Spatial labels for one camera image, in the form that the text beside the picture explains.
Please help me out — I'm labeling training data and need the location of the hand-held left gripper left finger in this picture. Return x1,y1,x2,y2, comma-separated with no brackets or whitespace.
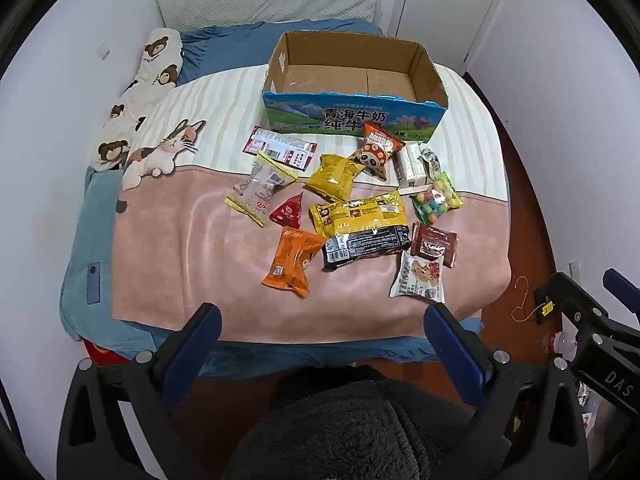
57,302,223,480

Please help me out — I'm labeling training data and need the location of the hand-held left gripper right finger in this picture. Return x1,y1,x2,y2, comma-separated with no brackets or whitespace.
424,303,589,480

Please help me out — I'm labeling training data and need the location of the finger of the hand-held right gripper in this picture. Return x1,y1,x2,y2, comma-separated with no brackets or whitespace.
602,268,640,328
534,272,613,346

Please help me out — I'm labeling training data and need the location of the brown snack packet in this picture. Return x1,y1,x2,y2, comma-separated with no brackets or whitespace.
410,222,459,268

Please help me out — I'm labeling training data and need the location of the large yellow snack packet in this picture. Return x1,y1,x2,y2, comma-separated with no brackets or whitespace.
308,191,411,238

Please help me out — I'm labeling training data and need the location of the red triangular snack packet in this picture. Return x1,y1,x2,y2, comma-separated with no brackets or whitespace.
268,191,305,228

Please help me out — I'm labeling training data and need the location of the orange panda snack packet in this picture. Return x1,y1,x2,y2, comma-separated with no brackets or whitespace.
348,122,406,182

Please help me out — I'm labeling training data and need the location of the printed cardboard box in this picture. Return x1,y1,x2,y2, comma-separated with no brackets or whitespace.
262,31,448,143

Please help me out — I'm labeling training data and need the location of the white cookie packet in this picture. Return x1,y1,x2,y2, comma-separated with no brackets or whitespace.
389,251,446,304

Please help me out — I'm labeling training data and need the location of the red cloth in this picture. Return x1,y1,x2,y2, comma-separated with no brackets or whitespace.
81,338,133,368

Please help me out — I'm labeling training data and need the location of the cat-print striped blanket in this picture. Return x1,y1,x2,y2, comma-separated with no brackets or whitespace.
111,62,513,346

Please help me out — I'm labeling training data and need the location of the blue phone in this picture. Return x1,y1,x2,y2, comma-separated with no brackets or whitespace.
86,262,102,306

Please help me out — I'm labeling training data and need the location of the black snack packet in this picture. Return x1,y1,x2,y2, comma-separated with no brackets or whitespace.
320,224,412,272

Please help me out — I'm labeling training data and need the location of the colourful candy packet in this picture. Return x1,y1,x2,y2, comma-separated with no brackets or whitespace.
410,172,464,226

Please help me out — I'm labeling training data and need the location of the clear yellow-edged snack packet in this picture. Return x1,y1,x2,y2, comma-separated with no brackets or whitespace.
224,151,299,228

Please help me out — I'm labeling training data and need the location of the white small carton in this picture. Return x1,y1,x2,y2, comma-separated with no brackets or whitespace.
395,142,432,193

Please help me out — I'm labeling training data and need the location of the small silver snack packet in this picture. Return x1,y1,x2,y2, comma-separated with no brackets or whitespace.
419,146,442,177

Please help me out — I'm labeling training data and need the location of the small yellow snack packet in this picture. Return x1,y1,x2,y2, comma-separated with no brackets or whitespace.
304,154,366,204

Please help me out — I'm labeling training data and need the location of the red and white flat packet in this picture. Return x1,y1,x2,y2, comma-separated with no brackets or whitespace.
242,125,319,170

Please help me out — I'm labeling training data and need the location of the bear-print pillow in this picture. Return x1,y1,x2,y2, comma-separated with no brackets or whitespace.
90,27,185,173

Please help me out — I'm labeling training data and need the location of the blue bedsheet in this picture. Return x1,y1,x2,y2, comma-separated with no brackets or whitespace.
59,17,486,378

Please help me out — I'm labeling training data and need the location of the white door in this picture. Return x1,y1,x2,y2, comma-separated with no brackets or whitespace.
387,0,511,68

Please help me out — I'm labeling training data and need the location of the orange wire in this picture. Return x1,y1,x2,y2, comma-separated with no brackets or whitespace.
510,276,543,322

